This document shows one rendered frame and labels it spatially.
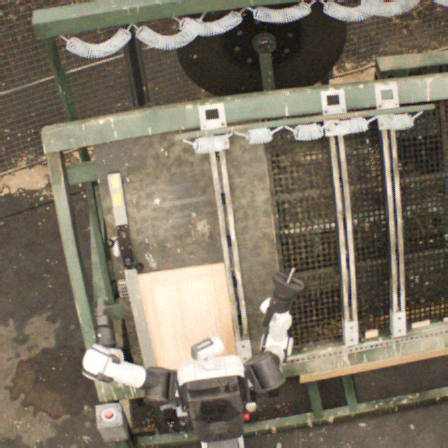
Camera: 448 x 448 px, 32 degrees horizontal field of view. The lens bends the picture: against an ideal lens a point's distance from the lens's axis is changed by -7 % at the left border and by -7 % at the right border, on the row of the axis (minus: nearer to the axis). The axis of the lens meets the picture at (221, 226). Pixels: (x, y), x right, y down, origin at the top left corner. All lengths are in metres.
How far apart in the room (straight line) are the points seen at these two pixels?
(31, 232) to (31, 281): 0.41
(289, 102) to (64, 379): 2.35
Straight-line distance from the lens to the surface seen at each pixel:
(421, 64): 3.77
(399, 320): 3.79
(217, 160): 3.39
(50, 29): 3.55
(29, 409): 4.87
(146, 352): 3.73
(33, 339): 5.11
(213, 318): 3.68
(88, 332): 3.69
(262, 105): 3.33
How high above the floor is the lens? 4.19
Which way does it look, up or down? 51 degrees down
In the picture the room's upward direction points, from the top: 7 degrees counter-clockwise
